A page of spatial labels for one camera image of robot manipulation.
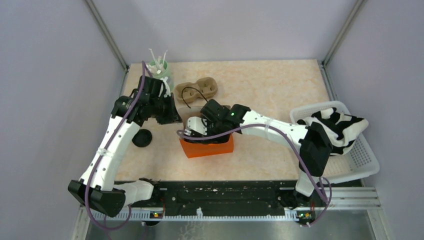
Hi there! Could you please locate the orange paper bag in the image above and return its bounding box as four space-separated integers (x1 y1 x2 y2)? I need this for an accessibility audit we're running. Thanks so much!
178 87 235 159

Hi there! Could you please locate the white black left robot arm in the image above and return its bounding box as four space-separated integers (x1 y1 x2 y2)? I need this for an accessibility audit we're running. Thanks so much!
67 76 182 217

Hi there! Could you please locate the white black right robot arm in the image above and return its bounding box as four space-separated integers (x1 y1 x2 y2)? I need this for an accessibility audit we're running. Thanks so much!
177 99 333 206

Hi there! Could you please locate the brown cardboard cup carrier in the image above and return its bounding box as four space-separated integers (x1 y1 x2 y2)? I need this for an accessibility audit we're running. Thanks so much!
174 77 218 104

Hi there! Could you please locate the stack of black lids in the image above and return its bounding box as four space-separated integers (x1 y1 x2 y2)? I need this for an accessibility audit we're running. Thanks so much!
132 129 153 148

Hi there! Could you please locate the green straw holder cup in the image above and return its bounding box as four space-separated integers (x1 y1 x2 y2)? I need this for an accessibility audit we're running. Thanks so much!
147 60 174 91

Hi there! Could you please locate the black white cloth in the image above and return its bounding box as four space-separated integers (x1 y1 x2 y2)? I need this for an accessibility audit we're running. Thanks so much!
296 107 369 156

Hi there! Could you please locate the white plastic basket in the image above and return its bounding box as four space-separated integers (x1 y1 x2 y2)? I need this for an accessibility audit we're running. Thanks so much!
289 100 380 184

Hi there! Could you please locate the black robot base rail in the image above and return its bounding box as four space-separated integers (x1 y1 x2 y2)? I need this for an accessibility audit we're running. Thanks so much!
131 180 325 217

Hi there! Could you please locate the aluminium frame rail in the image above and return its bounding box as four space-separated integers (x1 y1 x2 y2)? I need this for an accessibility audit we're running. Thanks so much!
83 0 129 72
321 0 368 69

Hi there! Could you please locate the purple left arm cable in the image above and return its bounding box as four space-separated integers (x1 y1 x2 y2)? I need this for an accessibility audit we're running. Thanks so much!
84 60 150 240

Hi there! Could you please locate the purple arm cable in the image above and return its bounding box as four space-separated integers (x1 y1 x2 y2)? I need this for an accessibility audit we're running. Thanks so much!
176 123 333 228
84 60 150 240

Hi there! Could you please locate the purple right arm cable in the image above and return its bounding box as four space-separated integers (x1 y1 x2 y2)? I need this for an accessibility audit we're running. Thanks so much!
176 123 333 228

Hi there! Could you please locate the right aluminium frame rail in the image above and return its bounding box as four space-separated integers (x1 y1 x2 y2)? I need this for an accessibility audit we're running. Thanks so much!
321 0 368 69

